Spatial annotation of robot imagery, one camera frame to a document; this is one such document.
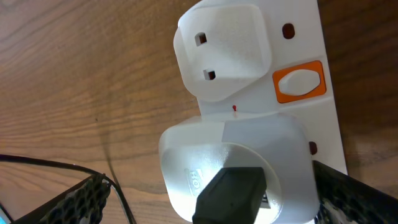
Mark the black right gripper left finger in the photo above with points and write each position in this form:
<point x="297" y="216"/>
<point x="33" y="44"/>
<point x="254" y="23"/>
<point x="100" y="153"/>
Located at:
<point x="81" y="204"/>

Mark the white USB charger adapter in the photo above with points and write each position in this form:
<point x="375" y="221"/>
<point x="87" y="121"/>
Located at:
<point x="192" y="152"/>

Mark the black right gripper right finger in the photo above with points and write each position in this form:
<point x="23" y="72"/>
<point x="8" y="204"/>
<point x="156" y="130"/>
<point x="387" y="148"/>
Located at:
<point x="344" y="199"/>

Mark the white power strip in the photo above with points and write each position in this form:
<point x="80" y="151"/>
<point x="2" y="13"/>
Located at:
<point x="262" y="57"/>

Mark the blue Galaxy smartphone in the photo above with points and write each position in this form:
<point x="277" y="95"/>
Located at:
<point x="4" y="218"/>

